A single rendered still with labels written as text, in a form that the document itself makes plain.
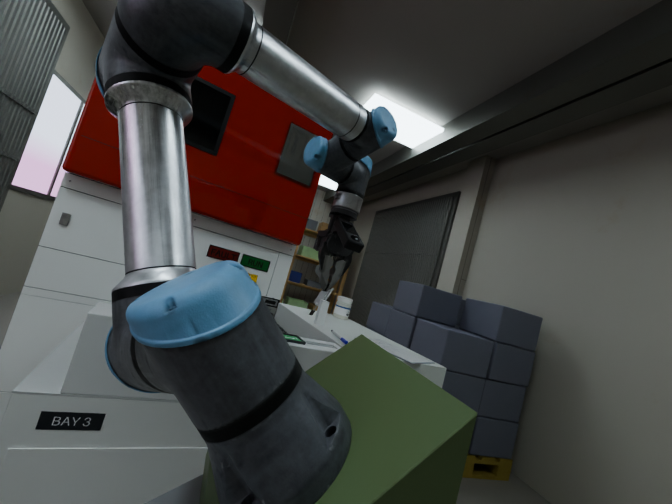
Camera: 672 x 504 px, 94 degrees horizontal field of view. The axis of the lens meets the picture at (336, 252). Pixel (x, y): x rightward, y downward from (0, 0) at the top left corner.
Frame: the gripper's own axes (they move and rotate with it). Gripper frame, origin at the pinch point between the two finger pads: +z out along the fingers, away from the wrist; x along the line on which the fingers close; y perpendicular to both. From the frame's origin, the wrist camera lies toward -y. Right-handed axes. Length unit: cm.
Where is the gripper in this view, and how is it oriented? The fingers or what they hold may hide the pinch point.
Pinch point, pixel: (326, 286)
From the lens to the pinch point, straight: 79.2
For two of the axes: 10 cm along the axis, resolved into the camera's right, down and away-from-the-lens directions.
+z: -2.8, 9.6, -0.8
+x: -8.5, -2.8, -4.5
